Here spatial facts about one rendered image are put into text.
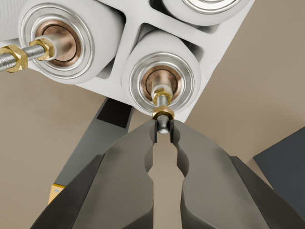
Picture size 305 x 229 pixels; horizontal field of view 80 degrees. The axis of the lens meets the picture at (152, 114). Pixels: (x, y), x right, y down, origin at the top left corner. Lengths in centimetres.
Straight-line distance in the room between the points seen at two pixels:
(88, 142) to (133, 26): 18
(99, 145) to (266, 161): 50
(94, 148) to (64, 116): 31
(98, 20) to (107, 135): 18
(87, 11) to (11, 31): 12
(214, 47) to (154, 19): 9
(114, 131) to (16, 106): 37
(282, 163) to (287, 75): 24
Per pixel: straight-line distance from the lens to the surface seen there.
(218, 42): 29
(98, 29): 22
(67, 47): 22
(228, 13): 22
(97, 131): 33
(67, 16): 22
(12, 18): 29
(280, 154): 65
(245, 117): 58
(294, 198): 58
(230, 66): 50
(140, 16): 28
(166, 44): 21
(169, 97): 18
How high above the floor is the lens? 45
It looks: 61 degrees down
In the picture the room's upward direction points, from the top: 177 degrees counter-clockwise
